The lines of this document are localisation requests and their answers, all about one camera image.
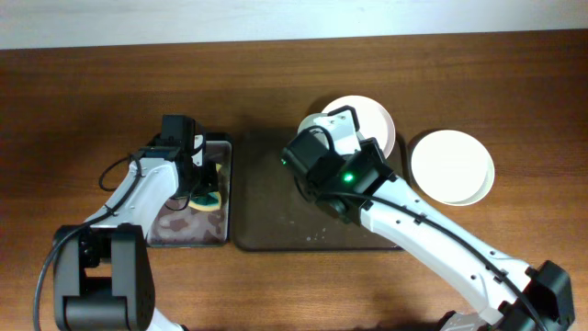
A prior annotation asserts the green yellow sponge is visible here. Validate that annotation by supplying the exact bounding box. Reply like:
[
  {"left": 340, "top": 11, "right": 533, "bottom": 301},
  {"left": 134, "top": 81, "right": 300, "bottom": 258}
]
[{"left": 188, "top": 162, "right": 222, "bottom": 212}]

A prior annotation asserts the cream white plate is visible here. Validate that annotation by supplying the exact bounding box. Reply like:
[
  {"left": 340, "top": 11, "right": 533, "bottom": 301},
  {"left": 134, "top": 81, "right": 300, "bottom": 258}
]
[{"left": 411, "top": 130, "right": 495, "bottom": 206}]

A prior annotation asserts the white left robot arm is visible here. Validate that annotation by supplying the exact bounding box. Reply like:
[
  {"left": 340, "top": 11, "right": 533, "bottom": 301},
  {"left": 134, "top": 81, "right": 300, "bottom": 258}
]
[{"left": 43, "top": 147, "right": 222, "bottom": 330}]

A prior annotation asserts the dark brown serving tray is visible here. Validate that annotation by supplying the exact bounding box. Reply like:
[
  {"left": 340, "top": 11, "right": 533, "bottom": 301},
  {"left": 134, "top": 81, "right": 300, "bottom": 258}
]
[{"left": 229, "top": 128, "right": 401, "bottom": 252}]

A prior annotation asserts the pale green plate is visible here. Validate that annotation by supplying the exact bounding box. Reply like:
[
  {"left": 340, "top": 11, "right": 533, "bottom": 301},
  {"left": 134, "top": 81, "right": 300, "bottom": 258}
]
[{"left": 297, "top": 113, "right": 325, "bottom": 134}]

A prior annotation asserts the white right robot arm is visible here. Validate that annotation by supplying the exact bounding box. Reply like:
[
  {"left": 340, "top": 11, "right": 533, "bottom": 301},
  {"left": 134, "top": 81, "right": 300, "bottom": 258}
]
[{"left": 283, "top": 133, "right": 575, "bottom": 330}]

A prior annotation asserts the pink plate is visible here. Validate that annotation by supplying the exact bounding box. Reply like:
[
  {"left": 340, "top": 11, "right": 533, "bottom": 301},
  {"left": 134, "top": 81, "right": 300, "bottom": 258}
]
[{"left": 322, "top": 96, "right": 396, "bottom": 158}]

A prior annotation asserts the metal wash tray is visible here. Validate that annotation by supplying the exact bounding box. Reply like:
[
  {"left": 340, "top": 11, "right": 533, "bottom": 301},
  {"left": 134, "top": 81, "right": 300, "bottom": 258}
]
[{"left": 147, "top": 137, "right": 232, "bottom": 247}]

